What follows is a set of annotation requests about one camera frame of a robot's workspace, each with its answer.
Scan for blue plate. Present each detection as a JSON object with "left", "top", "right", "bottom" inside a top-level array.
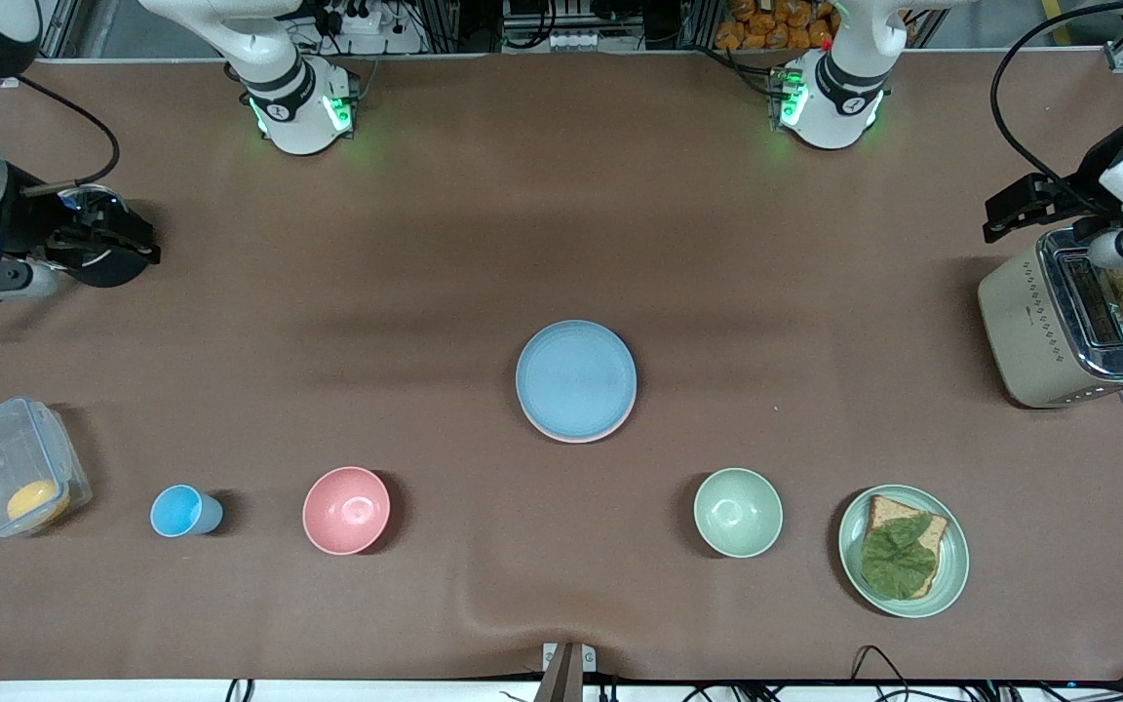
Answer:
[{"left": 515, "top": 320, "right": 639, "bottom": 440}]

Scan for pink plate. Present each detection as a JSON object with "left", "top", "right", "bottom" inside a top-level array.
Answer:
[{"left": 521, "top": 405, "right": 638, "bottom": 446}]

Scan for glass lid blue knob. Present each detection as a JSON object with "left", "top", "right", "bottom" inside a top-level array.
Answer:
[{"left": 59, "top": 185, "right": 130, "bottom": 221}]

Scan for beige chrome toaster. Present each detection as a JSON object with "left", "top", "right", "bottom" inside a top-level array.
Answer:
[{"left": 977, "top": 226, "right": 1123, "bottom": 410}]

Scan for yellow round food piece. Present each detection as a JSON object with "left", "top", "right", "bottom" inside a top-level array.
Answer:
[{"left": 6, "top": 480, "right": 71, "bottom": 526}]

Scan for blue cup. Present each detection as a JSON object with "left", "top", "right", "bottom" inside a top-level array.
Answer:
[{"left": 150, "top": 485, "right": 224, "bottom": 538}]

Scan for brown bread slice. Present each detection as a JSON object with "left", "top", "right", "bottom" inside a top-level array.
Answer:
[{"left": 864, "top": 494, "right": 950, "bottom": 600}]

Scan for white power strip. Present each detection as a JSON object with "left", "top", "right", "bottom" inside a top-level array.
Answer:
[{"left": 313, "top": 0, "right": 397, "bottom": 36}]

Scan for green plate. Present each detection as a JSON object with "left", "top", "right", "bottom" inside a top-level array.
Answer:
[{"left": 837, "top": 485, "right": 971, "bottom": 619}]

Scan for pink bowl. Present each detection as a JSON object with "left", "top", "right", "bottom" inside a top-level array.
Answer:
[{"left": 302, "top": 466, "right": 392, "bottom": 557}]

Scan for green lettuce leaf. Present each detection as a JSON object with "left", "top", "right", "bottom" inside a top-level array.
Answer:
[{"left": 860, "top": 514, "right": 940, "bottom": 601}]

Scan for green bowl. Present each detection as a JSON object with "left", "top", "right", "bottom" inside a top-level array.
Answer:
[{"left": 693, "top": 468, "right": 785, "bottom": 560}]

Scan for brown table cloth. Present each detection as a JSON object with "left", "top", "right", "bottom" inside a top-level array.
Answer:
[{"left": 0, "top": 51, "right": 1123, "bottom": 683}]

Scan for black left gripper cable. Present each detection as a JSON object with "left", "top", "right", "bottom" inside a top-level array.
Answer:
[{"left": 988, "top": 0, "right": 1123, "bottom": 182}]

